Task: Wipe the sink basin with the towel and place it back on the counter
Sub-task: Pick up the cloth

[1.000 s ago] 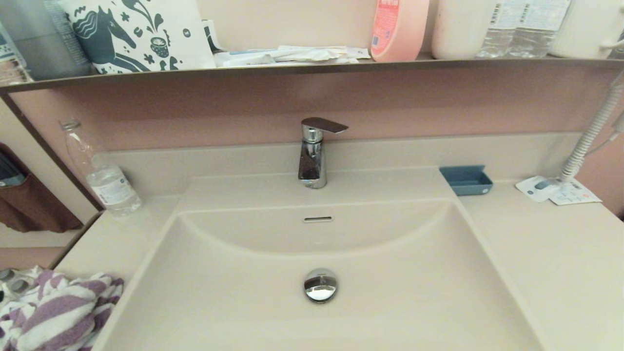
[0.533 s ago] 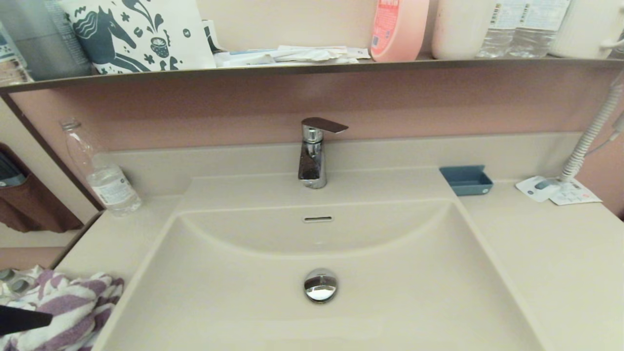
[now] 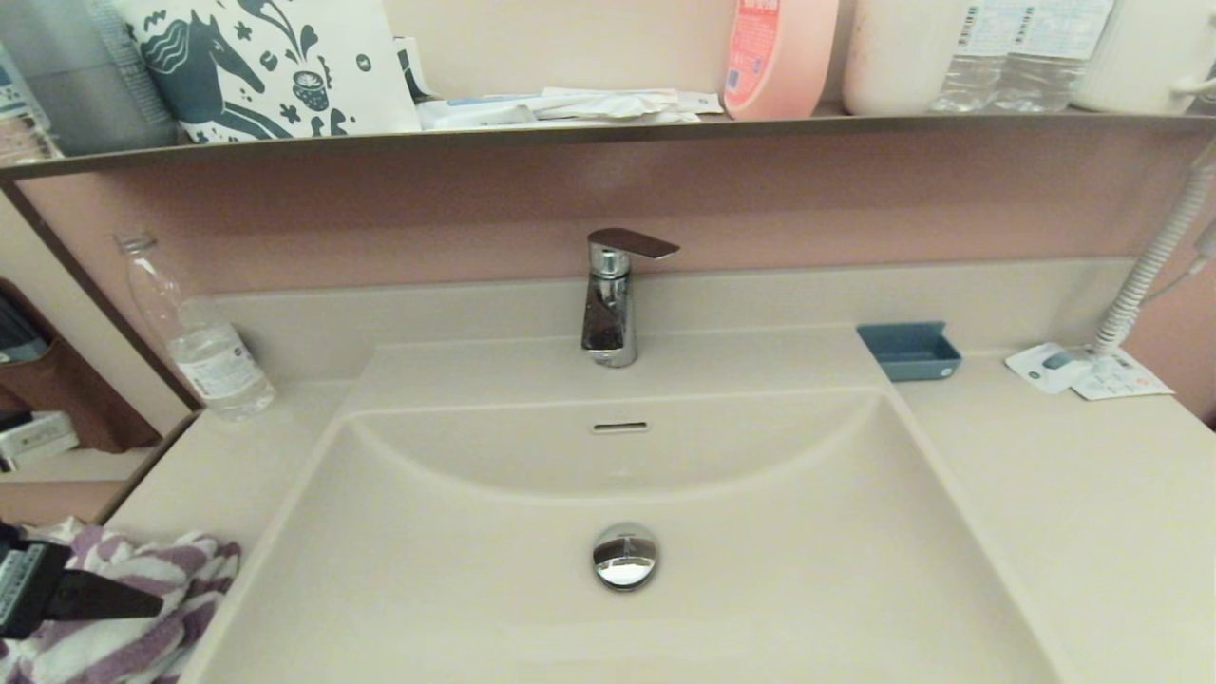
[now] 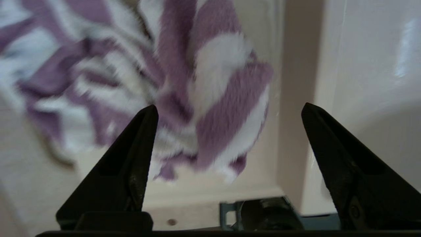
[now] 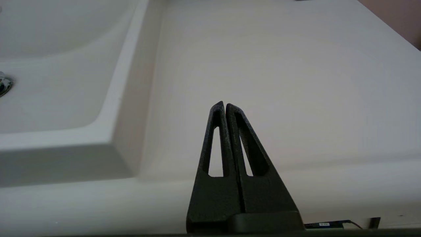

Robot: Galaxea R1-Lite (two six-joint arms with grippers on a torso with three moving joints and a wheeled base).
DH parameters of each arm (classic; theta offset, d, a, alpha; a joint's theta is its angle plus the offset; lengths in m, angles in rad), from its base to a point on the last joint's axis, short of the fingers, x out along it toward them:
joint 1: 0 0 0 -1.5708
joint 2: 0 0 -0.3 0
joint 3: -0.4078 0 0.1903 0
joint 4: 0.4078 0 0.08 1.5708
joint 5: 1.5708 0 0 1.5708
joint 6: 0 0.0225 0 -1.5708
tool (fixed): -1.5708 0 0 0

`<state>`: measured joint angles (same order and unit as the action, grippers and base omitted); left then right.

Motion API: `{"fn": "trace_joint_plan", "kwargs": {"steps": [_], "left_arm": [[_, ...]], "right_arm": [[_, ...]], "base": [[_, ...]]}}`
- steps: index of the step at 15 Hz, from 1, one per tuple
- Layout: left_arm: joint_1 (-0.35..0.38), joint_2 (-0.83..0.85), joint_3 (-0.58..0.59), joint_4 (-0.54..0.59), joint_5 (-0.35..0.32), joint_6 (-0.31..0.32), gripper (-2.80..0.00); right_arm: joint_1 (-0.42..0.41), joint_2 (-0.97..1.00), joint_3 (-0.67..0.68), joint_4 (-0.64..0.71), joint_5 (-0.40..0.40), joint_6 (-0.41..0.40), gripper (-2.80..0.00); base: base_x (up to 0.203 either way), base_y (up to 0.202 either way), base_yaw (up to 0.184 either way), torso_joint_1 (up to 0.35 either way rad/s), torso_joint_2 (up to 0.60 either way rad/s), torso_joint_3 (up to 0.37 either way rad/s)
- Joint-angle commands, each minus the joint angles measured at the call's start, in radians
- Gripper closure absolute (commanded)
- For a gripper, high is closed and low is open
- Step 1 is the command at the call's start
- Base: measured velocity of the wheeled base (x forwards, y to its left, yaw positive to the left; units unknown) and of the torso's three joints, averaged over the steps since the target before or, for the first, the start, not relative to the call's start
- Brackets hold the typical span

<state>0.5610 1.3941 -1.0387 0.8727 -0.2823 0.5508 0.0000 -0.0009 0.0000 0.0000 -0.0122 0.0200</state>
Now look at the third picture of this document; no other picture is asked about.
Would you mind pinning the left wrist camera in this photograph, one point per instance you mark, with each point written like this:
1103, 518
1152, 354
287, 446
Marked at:
43, 442

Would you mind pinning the dark grey item in pouch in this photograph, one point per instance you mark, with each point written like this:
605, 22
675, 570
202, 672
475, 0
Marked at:
14, 332

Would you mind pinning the purple white striped towel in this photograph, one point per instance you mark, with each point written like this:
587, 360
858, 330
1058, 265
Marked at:
195, 570

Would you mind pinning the clear water bottle barcode label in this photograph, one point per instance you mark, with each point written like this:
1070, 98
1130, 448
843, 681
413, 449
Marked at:
1059, 57
983, 57

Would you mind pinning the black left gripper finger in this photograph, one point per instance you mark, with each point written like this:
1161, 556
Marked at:
114, 597

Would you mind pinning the white round jar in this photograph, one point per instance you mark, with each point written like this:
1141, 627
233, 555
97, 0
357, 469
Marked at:
893, 57

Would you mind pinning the printed paper card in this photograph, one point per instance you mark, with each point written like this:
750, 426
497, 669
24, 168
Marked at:
1130, 380

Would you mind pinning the brown wall shelf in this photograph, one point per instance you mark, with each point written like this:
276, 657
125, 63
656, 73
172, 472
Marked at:
380, 142

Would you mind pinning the white rounded packet teal patch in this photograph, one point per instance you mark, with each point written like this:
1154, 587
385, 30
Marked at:
1040, 369

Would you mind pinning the chrome faucet spout body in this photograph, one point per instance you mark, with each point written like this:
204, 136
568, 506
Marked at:
608, 323

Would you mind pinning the clear plastic water bottle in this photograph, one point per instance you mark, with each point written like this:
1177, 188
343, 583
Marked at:
214, 366

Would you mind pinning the flat white packet blue edge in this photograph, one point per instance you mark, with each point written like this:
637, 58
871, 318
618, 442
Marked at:
475, 114

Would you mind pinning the brown fabric pouch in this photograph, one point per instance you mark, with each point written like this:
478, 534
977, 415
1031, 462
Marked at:
95, 399

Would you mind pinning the blue plastic soap dish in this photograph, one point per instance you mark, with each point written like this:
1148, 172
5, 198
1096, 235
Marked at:
909, 353

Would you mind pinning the grey translucent container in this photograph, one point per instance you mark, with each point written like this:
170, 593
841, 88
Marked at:
85, 76

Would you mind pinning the chrome sink drain stopper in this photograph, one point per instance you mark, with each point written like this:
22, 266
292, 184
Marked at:
624, 565

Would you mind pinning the small printed box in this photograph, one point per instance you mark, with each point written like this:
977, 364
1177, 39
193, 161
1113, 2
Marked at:
19, 123

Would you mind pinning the small white sachet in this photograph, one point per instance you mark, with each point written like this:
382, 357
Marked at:
698, 103

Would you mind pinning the white ribbed container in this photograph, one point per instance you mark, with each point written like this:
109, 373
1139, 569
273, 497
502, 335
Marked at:
1149, 47

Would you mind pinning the beige sink basin countertop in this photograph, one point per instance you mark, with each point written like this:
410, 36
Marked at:
427, 570

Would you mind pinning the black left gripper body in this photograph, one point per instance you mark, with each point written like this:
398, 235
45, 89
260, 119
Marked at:
24, 589

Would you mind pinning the crumpled white wrapper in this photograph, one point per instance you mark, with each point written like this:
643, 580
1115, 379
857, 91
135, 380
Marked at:
608, 103

